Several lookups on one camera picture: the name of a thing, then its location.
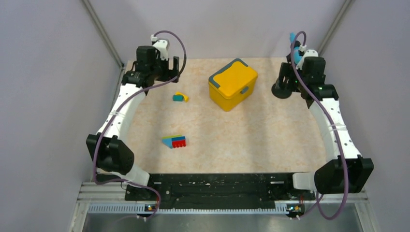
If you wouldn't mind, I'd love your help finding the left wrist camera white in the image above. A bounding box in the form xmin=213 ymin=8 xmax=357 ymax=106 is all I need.
xmin=150 ymin=34 xmax=170 ymax=61

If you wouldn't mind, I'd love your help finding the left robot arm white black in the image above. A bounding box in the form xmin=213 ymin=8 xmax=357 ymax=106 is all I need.
xmin=86 ymin=43 xmax=180 ymax=200

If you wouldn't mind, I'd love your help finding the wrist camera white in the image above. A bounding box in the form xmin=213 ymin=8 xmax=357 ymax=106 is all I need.
xmin=150 ymin=34 xmax=170 ymax=61
xmin=296 ymin=45 xmax=319 ymax=70

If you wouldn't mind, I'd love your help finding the colourful card pack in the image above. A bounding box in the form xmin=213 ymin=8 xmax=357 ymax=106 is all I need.
xmin=161 ymin=135 xmax=187 ymax=149

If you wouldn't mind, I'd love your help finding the yellow teal tape roll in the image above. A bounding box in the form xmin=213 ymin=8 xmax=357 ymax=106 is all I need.
xmin=173 ymin=91 xmax=189 ymax=102

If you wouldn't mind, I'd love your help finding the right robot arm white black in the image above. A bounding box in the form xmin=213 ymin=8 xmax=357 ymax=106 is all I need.
xmin=272 ymin=57 xmax=374 ymax=199

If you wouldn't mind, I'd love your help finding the yellow plastic medicine box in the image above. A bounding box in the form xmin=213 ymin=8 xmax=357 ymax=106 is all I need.
xmin=208 ymin=58 xmax=258 ymax=112

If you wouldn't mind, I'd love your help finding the blue microphone on stand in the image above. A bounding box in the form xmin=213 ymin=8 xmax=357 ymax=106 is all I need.
xmin=271 ymin=40 xmax=303 ymax=99

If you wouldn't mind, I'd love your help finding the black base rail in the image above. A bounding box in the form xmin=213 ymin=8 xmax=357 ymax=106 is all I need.
xmin=125 ymin=173 xmax=315 ymax=210

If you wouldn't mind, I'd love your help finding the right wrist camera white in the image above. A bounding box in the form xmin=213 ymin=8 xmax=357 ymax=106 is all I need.
xmin=296 ymin=45 xmax=319 ymax=70

